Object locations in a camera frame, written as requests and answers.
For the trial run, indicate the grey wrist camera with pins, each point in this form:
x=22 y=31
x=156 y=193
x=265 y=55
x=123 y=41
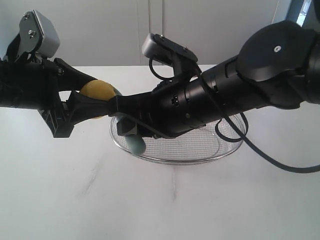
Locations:
x=161 y=49
x=37 y=35

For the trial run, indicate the oval metal wire mesh basket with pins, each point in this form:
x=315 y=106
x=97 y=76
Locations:
x=198 y=146

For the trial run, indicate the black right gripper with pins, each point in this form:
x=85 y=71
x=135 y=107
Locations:
x=168 y=111

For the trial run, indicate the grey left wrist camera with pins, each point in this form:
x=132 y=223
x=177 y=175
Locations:
x=37 y=35

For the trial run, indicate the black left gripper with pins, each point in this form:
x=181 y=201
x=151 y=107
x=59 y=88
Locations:
x=36 y=86

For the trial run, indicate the yellow lemon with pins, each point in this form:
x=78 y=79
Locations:
x=98 y=89

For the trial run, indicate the teal handled vegetable peeler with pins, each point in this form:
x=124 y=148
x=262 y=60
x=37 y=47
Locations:
x=136 y=144

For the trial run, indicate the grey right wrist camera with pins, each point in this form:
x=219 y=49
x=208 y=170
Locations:
x=161 y=49

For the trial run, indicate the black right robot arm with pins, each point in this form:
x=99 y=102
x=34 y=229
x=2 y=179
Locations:
x=279 y=66

